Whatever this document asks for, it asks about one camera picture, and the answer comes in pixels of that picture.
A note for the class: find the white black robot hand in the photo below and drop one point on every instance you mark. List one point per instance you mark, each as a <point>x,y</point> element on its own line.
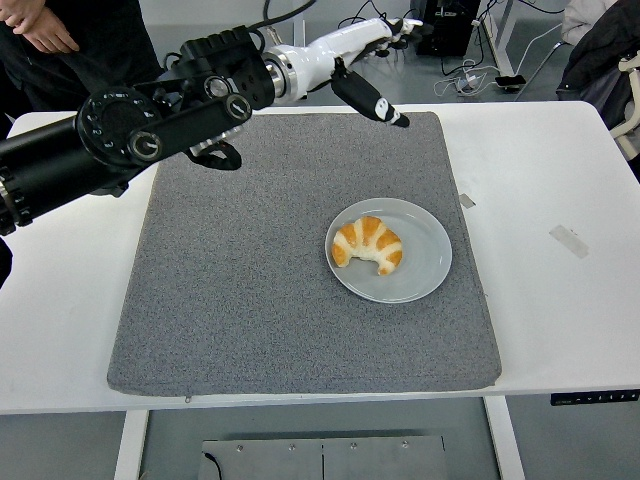
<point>325,55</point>

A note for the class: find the small grey tape piece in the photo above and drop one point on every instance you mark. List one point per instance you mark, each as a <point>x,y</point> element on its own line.
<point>467,200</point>

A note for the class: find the person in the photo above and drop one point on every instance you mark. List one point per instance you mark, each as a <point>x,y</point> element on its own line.
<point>110,30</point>

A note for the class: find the large grey tape piece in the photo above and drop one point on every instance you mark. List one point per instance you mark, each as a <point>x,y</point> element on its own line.
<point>568,241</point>

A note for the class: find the white charger plug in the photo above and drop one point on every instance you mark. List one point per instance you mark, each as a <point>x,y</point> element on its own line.
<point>471,80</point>

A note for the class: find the person's hand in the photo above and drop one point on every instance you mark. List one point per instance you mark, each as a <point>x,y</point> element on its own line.
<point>45,30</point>

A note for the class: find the white slanted desk leg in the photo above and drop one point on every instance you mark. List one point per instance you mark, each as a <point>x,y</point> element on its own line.
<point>502,40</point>

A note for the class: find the black smartphone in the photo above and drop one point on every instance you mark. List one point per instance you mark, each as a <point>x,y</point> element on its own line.
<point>510,81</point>

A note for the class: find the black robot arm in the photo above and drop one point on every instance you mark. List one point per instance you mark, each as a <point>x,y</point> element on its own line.
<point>50,160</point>

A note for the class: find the light grey round plate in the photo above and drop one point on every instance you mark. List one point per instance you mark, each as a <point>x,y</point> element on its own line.
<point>420,270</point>

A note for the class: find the grey metal chair leg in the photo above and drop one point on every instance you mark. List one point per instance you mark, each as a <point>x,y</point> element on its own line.
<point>542,70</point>

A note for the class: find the white garment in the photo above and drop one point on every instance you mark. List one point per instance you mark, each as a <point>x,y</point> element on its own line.
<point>580,20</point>

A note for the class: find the black jacket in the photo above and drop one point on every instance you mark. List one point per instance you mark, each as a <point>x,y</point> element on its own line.
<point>595,65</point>

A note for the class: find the grey metal plate with screws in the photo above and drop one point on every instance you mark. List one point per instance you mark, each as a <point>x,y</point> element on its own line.
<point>350,460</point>

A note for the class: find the white table leg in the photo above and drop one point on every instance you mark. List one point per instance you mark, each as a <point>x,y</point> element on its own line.
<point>505,440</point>
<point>130,445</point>

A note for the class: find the white chair frame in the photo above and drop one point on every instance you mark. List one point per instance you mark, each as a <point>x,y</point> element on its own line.
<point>631,65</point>

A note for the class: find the golden croissant bread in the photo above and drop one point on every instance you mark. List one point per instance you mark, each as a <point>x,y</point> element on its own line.
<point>372,235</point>

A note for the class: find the black table control panel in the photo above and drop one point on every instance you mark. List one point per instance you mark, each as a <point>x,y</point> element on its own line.
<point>595,398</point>

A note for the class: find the grey fabric mat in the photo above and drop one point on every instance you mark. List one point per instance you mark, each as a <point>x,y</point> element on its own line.
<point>250,275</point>

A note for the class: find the black computer case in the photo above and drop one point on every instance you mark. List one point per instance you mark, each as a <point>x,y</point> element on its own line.
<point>445,35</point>

